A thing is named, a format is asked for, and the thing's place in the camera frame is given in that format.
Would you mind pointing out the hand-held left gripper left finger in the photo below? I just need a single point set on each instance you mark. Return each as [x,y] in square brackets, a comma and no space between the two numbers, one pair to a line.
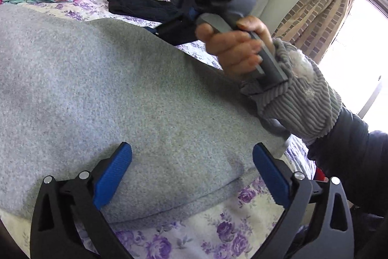
[112,177]

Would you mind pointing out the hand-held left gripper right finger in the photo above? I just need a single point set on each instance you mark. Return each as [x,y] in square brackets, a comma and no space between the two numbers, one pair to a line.
[271,177]

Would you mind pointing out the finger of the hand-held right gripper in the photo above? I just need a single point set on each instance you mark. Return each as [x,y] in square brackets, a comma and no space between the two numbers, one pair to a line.
[178,31]

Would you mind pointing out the grey fleece pants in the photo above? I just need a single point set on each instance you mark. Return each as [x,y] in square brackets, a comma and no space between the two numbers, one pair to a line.
[106,89]

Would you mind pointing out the person's right forearm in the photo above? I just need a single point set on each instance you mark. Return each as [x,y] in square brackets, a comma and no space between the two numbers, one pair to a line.
[303,101]

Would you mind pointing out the folded black pants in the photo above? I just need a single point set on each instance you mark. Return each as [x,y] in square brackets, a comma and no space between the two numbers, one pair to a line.
[136,5]

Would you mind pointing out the person's right hand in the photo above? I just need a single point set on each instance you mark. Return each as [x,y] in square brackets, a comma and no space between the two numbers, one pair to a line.
[230,49]

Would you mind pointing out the red and blue garment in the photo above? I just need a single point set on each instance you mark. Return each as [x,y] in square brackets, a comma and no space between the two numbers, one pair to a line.
[322,174]

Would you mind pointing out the purple floral bed sheet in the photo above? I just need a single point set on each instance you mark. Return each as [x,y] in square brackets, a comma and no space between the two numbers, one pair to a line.
[182,234]

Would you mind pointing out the beige checked curtain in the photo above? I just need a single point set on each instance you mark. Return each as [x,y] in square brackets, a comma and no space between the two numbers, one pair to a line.
[318,4]

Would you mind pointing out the bright window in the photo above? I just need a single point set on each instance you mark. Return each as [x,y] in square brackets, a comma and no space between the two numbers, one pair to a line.
[360,58]

